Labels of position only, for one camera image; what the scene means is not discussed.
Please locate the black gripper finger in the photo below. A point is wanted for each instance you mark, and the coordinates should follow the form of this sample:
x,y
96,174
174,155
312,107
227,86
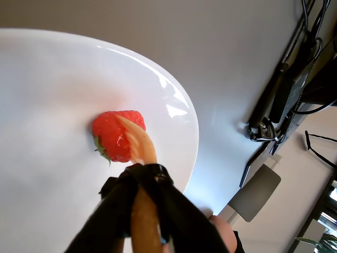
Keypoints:
x,y
184,216
105,210

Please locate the orange plastic fork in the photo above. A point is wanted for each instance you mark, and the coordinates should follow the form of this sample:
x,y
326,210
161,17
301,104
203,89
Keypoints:
x,y
144,218

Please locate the red strawberry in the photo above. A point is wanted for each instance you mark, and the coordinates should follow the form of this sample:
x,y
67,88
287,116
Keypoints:
x,y
110,137

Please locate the person's left forearm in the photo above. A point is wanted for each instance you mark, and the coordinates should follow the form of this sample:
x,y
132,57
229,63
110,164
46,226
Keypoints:
x,y
222,234

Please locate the grey rounded panel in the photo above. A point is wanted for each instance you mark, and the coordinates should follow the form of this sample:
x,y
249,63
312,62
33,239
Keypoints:
x,y
255,195

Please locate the white round plate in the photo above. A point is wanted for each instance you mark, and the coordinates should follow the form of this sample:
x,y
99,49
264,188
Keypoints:
x,y
65,105

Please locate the green plant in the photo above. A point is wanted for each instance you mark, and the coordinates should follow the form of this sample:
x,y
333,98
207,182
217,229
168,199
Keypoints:
x,y
323,242

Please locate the black slim bar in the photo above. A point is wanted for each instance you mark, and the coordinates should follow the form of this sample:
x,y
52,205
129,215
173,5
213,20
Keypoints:
x,y
271,91

